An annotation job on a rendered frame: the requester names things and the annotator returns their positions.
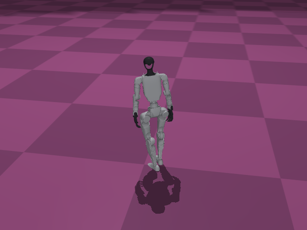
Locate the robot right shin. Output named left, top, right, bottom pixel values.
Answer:
left=157, top=132, right=165, bottom=159

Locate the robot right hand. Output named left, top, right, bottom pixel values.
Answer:
left=166, top=106, right=173, bottom=122

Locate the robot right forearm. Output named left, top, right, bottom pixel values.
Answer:
left=165, top=92, right=173, bottom=109

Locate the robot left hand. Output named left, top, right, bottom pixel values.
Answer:
left=133, top=112, right=141, bottom=128

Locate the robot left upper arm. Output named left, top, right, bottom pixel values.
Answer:
left=134, top=76, right=142, bottom=100

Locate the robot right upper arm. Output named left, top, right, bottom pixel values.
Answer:
left=160, top=73, right=170, bottom=96

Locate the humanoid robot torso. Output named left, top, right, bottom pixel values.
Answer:
left=142, top=72, right=162, bottom=118

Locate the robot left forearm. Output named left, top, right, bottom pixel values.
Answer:
left=133, top=95, right=139, bottom=115

